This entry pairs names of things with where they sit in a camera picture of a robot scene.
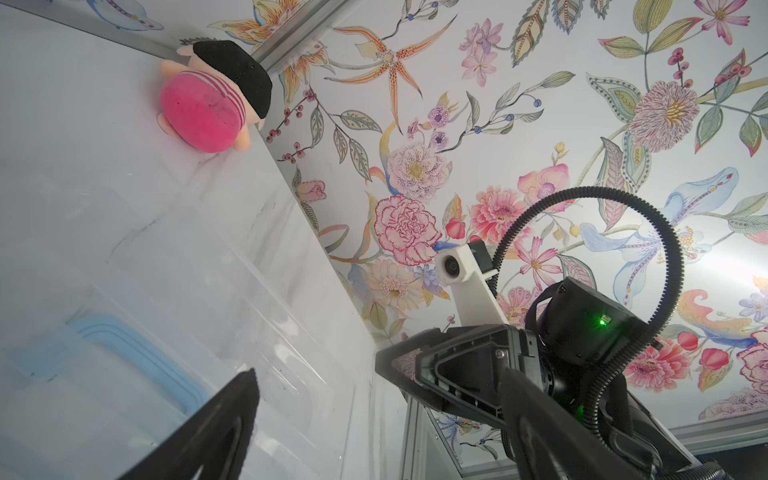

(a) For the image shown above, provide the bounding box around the pink plush toy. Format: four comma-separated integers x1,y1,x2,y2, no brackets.
157,40,273,154

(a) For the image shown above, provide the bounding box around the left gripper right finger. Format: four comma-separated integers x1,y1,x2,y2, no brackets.
499,369,642,479

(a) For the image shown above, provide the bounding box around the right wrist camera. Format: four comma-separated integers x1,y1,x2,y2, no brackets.
435,240,508,327

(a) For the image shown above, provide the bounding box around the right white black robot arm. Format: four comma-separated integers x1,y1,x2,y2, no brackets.
375,178,767,479

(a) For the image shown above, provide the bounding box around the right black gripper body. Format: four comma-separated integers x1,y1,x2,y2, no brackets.
375,324,546,429

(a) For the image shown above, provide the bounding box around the blue plastic tool box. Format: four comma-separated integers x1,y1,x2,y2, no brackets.
1,175,387,479

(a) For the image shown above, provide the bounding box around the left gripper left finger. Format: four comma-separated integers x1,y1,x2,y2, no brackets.
122,369,260,480

